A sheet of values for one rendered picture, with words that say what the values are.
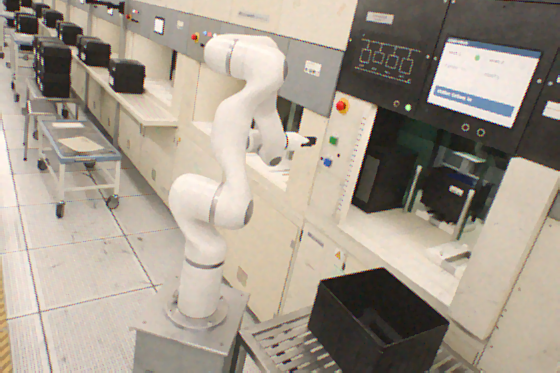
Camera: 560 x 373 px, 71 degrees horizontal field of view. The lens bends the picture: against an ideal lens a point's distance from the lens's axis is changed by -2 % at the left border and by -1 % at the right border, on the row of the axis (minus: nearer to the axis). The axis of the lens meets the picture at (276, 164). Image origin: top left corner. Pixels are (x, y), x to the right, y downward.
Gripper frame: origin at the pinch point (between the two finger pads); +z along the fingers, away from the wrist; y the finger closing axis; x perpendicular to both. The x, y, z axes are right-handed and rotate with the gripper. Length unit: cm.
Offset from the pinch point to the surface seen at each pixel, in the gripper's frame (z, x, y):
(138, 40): 21, 0, -289
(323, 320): -30, -36, 53
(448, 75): 12, 37, 41
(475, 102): 12, 31, 53
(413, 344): -19, -30, 75
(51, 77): -46, -53, -343
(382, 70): 12.3, 32.8, 15.2
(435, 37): 12, 47, 33
